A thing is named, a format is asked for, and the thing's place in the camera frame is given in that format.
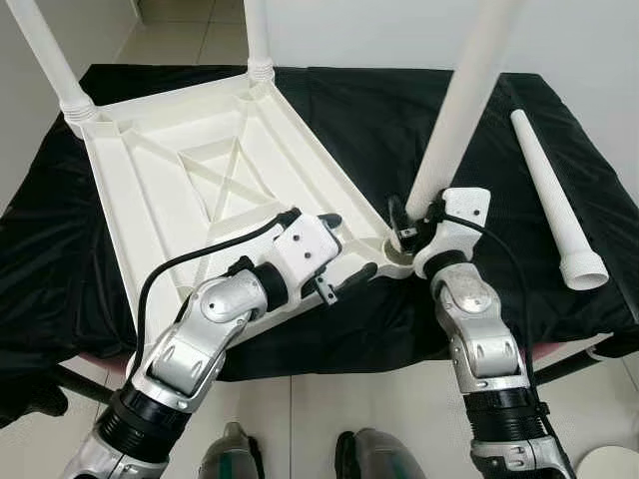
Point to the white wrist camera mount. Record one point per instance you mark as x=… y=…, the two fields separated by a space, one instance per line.
x=464 y=210
x=305 y=244

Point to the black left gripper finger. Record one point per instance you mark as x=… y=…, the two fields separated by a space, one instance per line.
x=357 y=278
x=330 y=221

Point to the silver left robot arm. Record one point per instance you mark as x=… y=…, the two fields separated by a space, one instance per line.
x=200 y=329

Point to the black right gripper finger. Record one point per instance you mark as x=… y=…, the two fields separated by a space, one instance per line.
x=436 y=210
x=397 y=222

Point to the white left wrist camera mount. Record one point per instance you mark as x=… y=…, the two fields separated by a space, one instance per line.
x=305 y=244

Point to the black table cloth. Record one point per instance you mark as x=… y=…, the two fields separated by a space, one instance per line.
x=419 y=319

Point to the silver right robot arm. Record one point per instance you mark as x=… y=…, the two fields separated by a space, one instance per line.
x=479 y=329

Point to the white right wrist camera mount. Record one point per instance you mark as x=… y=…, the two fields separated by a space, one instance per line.
x=464 y=210

